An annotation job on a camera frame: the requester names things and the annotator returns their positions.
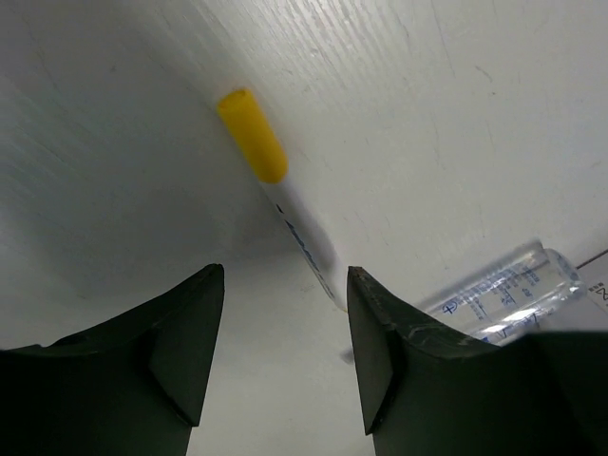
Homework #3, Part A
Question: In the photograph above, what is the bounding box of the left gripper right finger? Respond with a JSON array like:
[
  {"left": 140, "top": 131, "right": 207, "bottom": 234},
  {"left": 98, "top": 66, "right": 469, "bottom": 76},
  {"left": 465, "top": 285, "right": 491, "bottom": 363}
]
[{"left": 347, "top": 267, "right": 607, "bottom": 455}]

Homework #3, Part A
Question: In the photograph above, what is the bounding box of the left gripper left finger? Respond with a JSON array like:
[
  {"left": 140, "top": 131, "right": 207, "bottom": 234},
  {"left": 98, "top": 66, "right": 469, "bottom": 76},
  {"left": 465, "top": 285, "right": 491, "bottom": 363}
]
[{"left": 1, "top": 264, "right": 224, "bottom": 455}]

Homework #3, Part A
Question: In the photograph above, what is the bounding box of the clear blue spray bottle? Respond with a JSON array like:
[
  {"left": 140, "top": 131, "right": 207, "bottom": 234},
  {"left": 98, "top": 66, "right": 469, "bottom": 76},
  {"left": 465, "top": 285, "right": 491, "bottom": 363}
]
[{"left": 416, "top": 240, "right": 587, "bottom": 346}]

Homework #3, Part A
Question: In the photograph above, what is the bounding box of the yellow capped white marker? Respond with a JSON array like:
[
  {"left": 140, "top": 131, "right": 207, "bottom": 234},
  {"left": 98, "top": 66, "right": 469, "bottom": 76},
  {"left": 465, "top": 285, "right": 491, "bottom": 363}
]
[{"left": 217, "top": 88, "right": 347, "bottom": 311}]

